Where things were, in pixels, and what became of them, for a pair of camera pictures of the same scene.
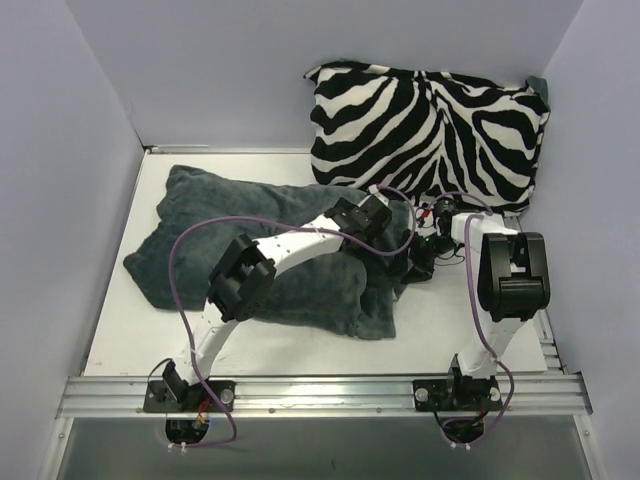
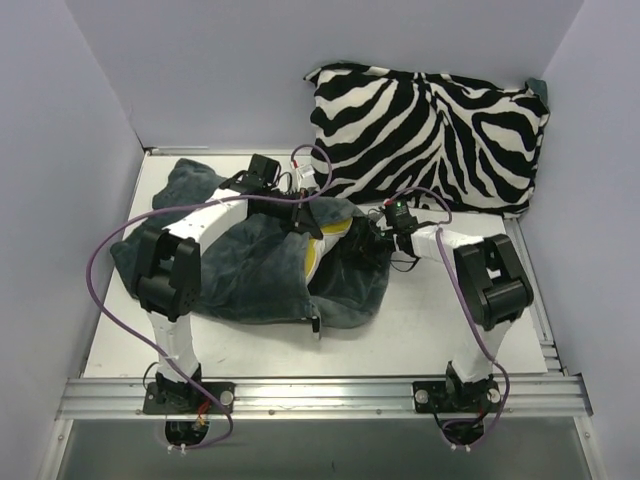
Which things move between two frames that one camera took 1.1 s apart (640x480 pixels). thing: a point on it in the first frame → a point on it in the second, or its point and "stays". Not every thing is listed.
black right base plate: [457, 395] stays
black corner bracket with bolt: [158, 398] stays
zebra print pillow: [442, 136] stays
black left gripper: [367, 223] → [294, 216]
